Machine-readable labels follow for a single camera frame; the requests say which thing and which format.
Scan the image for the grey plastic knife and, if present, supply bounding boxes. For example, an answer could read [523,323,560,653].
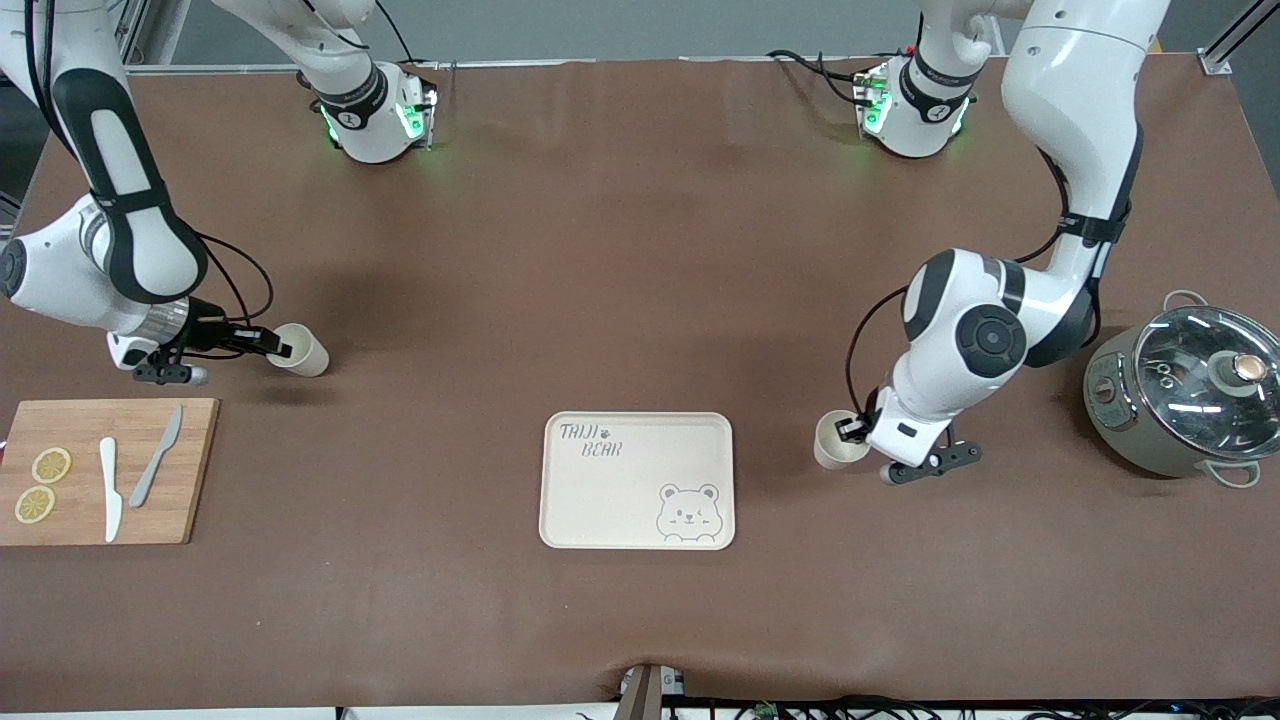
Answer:
[127,404,185,509]

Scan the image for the white IKEA cup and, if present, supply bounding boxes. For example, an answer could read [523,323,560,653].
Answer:
[813,409,873,472]
[264,322,331,379]

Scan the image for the white plastic knife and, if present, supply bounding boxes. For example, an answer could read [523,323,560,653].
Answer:
[98,437,124,544]

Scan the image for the grey-green electric cooking pot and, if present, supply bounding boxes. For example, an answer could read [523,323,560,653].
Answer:
[1083,290,1280,490]

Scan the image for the black right base cable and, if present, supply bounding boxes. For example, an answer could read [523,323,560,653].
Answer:
[374,0,443,97]

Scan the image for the aluminium frame post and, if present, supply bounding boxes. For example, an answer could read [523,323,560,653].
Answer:
[1197,0,1280,77]

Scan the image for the black left base cables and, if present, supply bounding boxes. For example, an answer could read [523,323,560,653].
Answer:
[767,46,883,111]

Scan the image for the aluminium frame structure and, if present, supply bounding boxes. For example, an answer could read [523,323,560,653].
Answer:
[110,0,193,76]

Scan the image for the brown table cover mat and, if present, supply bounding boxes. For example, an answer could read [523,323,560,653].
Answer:
[0,55,1280,713]

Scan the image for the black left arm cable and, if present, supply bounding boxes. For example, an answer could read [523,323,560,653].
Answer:
[844,148,1136,426]

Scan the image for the cream bear print tray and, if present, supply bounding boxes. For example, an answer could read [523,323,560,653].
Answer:
[539,411,736,551]

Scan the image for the glass pot lid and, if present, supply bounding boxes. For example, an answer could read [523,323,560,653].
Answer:
[1133,305,1280,452]

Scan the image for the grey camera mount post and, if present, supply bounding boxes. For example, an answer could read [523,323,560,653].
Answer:
[615,662,689,720]

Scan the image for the bamboo cutting board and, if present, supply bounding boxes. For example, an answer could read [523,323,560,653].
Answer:
[0,398,221,547]

